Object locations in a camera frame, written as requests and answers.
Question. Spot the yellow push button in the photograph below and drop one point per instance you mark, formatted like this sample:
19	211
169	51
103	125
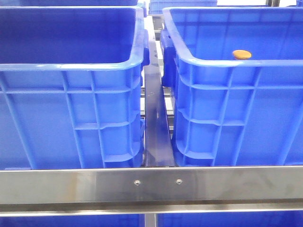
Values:
242	54

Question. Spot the steel divider bar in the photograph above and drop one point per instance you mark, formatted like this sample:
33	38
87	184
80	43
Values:
158	148

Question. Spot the blue plastic crate left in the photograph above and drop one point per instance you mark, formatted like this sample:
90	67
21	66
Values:
70	87

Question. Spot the blue plastic crate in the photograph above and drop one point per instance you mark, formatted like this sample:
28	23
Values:
231	112
70	87

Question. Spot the blue plastic crate right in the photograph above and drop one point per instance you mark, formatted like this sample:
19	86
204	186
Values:
231	112

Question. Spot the blue crate far back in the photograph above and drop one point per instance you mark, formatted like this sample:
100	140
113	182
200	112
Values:
156	6

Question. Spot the blue crate lower left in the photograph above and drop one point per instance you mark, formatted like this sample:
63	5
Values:
124	220

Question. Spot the blue crate lower right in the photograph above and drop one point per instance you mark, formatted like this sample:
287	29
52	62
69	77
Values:
233	219

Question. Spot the stainless steel front rail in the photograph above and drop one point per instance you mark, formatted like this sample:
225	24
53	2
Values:
150	190

